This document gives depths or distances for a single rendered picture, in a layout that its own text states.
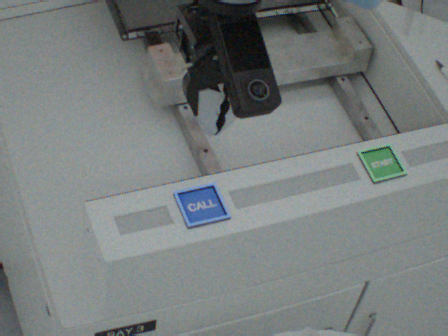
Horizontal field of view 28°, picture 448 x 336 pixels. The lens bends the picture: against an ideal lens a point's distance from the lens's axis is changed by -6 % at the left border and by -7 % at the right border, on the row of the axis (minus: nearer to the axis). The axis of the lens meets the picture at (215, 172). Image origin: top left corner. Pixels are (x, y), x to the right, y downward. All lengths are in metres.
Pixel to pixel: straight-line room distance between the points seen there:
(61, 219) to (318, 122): 0.44
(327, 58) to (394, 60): 0.12
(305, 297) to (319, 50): 0.41
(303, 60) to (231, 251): 0.42
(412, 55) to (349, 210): 0.33
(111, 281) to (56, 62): 0.50
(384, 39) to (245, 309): 0.49
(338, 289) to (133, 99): 0.43
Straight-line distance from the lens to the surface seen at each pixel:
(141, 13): 1.54
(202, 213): 1.19
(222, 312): 1.34
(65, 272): 1.30
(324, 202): 1.23
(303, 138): 1.49
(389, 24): 1.51
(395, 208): 1.31
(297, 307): 1.42
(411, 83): 1.47
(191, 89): 1.01
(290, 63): 1.51
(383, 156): 1.30
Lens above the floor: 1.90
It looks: 50 degrees down
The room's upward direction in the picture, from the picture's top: 10 degrees clockwise
